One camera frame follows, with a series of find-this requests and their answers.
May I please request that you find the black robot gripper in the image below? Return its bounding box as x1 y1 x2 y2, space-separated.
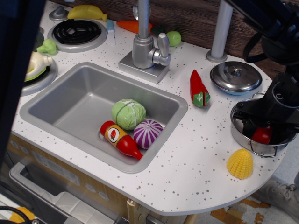
232 94 299 145

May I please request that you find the small steel pan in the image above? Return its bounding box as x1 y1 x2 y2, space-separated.
230 105 297 158

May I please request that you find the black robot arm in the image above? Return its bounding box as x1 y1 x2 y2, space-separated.
228 0 299 144

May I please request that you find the yellow toy corn piece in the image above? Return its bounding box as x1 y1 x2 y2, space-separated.
227 149 254 180

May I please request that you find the steel pot lid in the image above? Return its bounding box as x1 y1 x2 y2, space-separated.
210 61 263 96

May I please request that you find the grey shoe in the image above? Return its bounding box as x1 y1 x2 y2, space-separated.
255 173 299 223

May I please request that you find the red toy chili pepper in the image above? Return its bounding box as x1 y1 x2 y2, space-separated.
190 70 210 107

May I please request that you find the grey vertical pole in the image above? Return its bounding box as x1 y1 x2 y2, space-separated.
206 0 233 63

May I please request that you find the purple toy onion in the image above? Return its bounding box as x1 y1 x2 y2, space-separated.
133 120 163 149

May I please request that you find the green toy lime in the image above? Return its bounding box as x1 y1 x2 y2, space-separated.
166 31 181 47

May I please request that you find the silver toy faucet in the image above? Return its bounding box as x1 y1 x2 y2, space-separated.
119 0 171 84

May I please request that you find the green toy cabbage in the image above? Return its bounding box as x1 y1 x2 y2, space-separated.
111 99 146 131

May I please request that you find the red toy ketchup bottle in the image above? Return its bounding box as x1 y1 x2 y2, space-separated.
100 120 143 160

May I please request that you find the orange toy carrot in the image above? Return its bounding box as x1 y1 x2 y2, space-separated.
116 21 165 35

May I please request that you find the blue white toy knife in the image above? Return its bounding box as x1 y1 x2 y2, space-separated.
107 19 116 46

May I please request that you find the grey toy sink basin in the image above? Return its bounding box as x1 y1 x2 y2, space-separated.
20 63 188 173

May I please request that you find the black coil burner centre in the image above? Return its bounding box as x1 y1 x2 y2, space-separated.
47 19 107 53

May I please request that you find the yellow toy banana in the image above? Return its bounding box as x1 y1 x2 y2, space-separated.
67 5 107 21

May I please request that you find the toy oven door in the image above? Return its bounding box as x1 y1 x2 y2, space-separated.
6 140 128 224

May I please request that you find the green toy broccoli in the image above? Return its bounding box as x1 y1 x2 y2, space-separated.
36 39 57 55

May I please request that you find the silver stove knob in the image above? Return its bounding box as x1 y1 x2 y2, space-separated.
49 6 69 21

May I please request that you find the white toy milk jug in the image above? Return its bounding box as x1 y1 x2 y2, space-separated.
25 52 54 82

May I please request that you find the grey burner under jug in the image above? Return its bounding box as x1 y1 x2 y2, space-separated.
21 62 58 97

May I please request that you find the yellow object bottom left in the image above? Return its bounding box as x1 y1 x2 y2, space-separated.
9 207 36 222

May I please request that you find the black cable bottom left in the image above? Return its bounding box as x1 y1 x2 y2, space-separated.
0 205 36 224

